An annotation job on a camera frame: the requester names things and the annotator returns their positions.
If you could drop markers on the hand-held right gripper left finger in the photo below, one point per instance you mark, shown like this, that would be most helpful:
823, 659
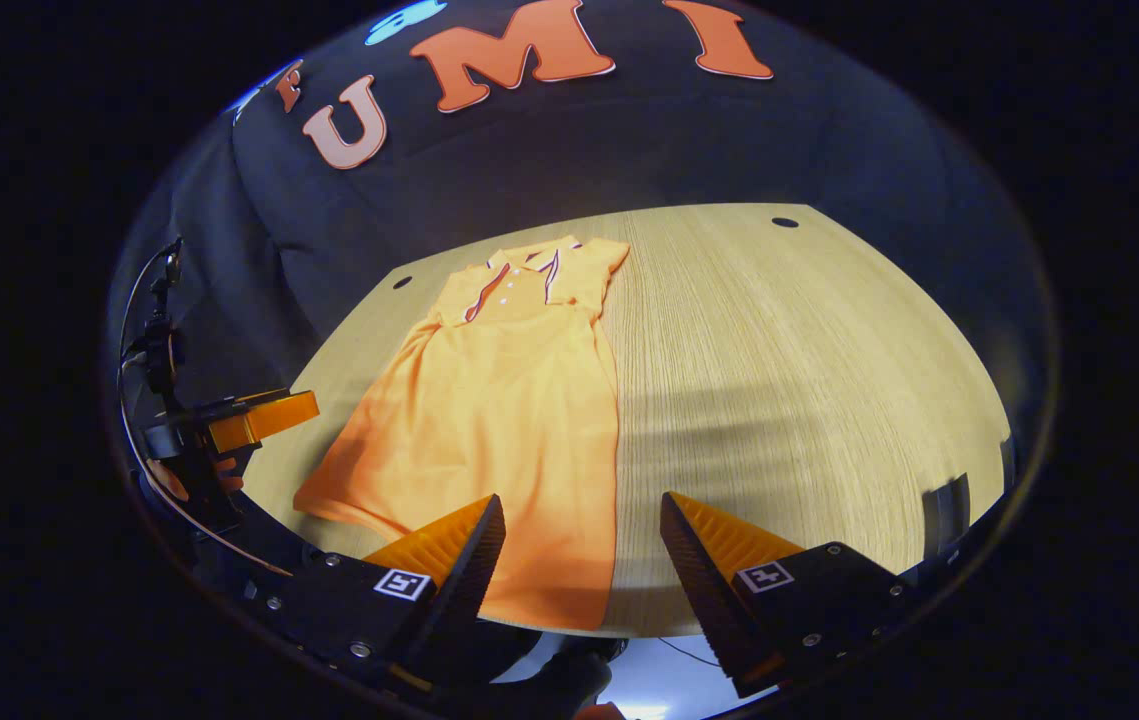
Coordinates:
464, 580

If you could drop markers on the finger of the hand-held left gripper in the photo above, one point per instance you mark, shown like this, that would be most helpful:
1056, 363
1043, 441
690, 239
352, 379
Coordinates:
264, 420

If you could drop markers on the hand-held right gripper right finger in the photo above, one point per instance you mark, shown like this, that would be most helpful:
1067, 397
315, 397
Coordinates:
704, 590

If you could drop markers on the orange T-shirt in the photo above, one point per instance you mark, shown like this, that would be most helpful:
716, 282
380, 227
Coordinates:
509, 400

